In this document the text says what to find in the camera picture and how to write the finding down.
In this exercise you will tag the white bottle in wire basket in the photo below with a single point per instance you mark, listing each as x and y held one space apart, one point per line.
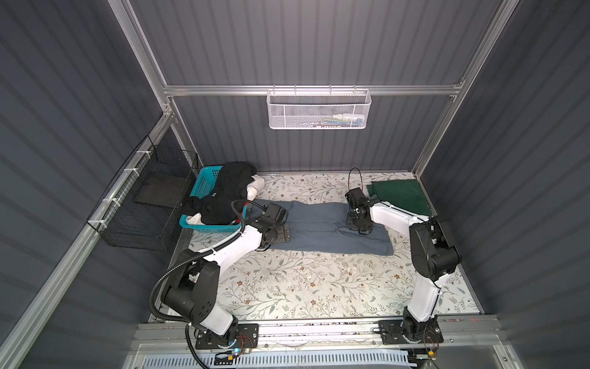
350 117

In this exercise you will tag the aluminium front rail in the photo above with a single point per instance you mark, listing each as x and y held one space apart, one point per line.
334 333

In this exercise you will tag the grey-blue t-shirt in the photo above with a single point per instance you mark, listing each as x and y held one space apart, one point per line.
323 228

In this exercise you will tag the folded dark green t-shirt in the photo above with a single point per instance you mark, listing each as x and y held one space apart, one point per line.
405 194

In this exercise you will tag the white garment in basket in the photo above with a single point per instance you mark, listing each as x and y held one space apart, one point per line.
256 184

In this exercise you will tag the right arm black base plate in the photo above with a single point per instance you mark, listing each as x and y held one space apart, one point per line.
408 331

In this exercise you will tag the teal plastic laundry basket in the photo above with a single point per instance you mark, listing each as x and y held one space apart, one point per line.
203 187

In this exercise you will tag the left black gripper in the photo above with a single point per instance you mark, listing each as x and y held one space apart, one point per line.
283 234

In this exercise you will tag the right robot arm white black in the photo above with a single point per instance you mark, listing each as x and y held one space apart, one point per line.
434 256

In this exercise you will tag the white slotted cable duct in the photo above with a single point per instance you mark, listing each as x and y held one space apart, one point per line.
315 359

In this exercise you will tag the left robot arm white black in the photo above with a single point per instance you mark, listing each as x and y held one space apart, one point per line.
188 290

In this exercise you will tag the black wire side basket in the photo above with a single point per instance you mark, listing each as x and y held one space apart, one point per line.
143 208

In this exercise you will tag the black t-shirt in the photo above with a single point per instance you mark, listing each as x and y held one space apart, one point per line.
235 170

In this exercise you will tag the floral table cloth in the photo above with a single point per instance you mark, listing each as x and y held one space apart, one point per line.
275 284

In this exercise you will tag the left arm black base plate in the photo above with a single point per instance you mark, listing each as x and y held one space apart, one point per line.
239 336

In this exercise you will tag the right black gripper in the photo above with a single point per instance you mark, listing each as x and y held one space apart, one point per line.
349 224

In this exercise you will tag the white wire wall basket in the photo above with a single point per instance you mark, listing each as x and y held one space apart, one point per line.
313 109

